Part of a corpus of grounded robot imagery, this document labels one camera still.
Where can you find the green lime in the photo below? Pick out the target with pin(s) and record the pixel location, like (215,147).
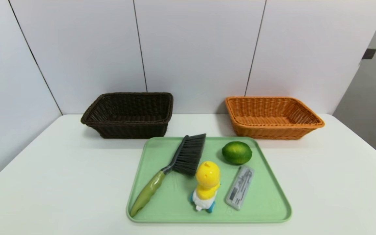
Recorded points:
(237,152)

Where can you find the yellow duck toy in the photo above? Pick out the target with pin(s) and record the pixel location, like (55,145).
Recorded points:
(207,176)

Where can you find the dark brown wicker basket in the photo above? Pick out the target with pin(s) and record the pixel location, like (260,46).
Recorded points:
(132,130)

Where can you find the orange wicker basket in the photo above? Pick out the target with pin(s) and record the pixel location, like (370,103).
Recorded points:
(273,132)

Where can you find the clear plastic compass case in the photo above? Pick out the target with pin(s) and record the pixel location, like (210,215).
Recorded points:
(240,188)

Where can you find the light green plastic tray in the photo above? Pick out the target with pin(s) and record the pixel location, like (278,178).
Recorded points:
(266,202)

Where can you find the black wall fixture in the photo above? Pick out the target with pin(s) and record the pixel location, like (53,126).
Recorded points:
(369,53)

